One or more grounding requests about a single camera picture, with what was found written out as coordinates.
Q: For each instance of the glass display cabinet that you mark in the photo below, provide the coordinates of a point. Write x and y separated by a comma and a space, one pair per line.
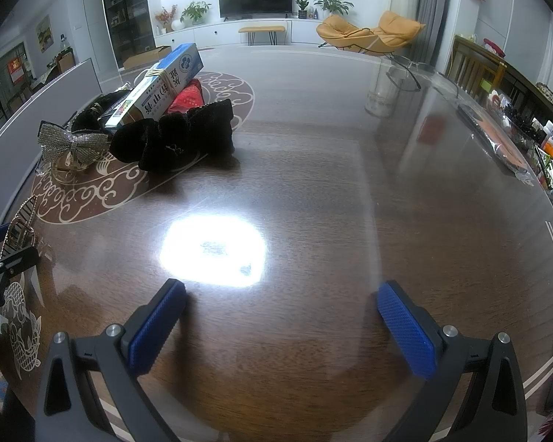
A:
129, 14

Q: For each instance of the wooden bench hairpin legs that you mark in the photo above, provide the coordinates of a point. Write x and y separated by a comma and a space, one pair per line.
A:
262, 29

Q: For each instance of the red wall calendar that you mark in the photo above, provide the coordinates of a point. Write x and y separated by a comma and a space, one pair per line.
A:
14, 68

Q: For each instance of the leafy potted plant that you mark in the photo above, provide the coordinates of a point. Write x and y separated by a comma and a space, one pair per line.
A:
196, 11

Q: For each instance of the white media console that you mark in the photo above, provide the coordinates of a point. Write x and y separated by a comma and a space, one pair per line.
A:
221, 32

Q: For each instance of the small potted plant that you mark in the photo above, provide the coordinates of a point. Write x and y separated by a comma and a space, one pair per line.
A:
302, 7

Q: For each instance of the framed landscape painting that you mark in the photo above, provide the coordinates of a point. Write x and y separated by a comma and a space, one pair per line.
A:
44, 33

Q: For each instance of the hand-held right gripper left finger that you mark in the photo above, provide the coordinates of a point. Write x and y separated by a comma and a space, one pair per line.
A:
156, 329

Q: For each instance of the red flower arrangement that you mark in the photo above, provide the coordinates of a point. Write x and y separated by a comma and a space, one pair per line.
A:
166, 16

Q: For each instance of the grey curtain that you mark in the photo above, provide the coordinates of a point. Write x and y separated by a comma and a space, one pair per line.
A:
435, 14

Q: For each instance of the large potted plant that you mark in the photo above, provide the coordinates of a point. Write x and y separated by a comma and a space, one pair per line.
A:
334, 3

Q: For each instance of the dark wooden sideboard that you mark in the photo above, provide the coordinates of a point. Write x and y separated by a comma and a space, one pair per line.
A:
527, 90

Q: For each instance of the silver rhinestone bow clip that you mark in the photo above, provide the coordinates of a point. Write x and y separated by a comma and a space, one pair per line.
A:
67, 145

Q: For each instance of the white round vase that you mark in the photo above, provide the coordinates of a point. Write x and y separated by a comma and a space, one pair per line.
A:
177, 24

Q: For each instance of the brown cardboard box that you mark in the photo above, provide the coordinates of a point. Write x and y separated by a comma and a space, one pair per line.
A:
147, 55

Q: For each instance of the orange lounge chair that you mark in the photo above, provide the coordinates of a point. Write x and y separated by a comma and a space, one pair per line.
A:
341, 32

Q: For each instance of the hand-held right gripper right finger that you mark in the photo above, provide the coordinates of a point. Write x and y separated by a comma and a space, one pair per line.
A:
405, 331

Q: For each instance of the dark wooden desktop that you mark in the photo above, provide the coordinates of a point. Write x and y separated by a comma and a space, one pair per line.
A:
304, 193

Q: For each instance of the wooden slatted chair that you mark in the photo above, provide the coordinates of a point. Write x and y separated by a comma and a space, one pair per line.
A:
477, 71

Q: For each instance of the gold rhinestone hair clip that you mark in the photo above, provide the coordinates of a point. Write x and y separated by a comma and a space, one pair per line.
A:
20, 232

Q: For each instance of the blue and white carton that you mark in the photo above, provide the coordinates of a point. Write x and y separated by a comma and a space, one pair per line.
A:
161, 87

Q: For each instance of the cluster of small bottles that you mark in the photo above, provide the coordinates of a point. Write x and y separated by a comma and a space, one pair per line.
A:
534, 133

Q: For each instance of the thin-rimmed eyeglasses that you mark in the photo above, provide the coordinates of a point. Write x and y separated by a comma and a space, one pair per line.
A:
405, 61

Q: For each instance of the black velvet scrunchie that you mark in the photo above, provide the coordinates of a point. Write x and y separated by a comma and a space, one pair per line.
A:
189, 136

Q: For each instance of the clear plastic bag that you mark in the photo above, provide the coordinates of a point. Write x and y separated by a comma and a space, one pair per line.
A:
493, 138

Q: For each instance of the red patterned pouch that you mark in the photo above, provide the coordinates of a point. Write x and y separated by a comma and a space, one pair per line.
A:
189, 97

